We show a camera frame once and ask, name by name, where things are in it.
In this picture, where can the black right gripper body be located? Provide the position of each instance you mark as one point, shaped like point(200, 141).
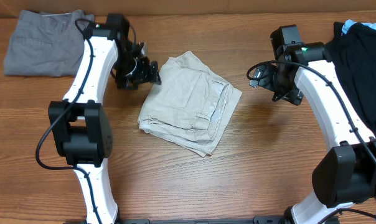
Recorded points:
point(269, 81)

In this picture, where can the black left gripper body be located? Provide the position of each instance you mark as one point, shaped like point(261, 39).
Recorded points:
point(129, 70)

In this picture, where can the beige khaki shorts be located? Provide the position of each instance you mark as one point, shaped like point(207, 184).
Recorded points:
point(192, 107)

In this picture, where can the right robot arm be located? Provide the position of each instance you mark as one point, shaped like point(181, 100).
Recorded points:
point(347, 174)

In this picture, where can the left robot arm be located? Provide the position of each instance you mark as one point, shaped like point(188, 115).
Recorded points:
point(80, 127)

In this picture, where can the black garment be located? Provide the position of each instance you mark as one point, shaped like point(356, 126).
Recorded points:
point(353, 54)

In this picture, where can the folded grey shorts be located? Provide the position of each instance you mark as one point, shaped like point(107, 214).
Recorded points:
point(45, 44)

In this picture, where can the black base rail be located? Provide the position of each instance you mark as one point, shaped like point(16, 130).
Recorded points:
point(200, 221)

